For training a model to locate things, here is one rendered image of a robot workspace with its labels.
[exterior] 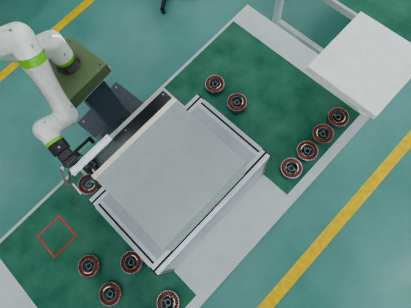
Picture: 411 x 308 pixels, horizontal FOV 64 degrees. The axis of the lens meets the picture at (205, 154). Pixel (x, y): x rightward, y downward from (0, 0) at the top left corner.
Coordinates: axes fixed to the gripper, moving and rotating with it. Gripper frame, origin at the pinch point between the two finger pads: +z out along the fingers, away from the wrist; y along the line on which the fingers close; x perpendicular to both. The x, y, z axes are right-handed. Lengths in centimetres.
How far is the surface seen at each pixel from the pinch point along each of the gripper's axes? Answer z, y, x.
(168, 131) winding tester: 2, 34, -57
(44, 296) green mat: 32, -51, 12
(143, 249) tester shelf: 34, 0, -42
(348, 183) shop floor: 113, 142, 15
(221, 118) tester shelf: 12, 61, -45
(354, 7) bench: 9, 183, -31
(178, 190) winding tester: 21, 22, -63
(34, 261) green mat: 16, -45, 18
